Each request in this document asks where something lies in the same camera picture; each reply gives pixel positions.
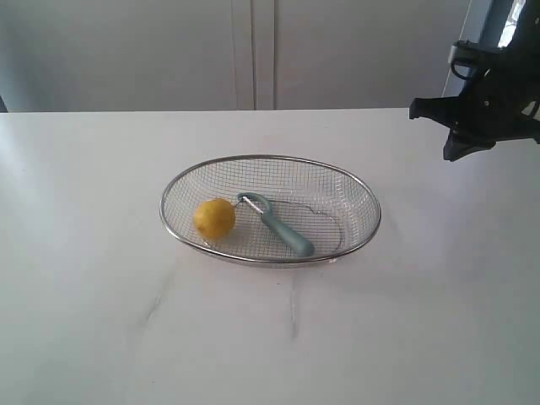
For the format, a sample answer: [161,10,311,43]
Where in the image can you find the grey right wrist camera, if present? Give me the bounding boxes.
[448,40,505,81]

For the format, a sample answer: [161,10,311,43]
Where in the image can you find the steel wire mesh basket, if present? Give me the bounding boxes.
[159,154,381,267]

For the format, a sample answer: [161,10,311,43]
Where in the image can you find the teal handled peeler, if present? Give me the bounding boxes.
[237,192,315,257]

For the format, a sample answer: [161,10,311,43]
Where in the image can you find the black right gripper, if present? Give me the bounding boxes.
[408,62,539,161]

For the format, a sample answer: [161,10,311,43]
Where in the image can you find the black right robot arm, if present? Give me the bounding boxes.
[409,1,539,162]

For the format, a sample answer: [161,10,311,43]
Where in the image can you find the yellow lemon with sticker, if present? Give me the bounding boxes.
[193,198,235,240]

